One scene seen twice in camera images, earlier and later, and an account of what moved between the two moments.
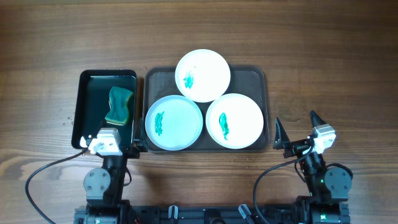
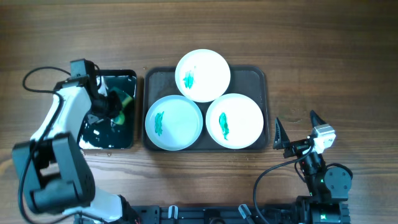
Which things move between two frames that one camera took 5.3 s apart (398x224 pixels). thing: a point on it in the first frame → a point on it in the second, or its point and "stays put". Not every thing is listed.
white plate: [234, 121] stays put
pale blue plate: [173, 122] stays put
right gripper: [298, 147] stays put
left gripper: [131, 150] → [109, 106]
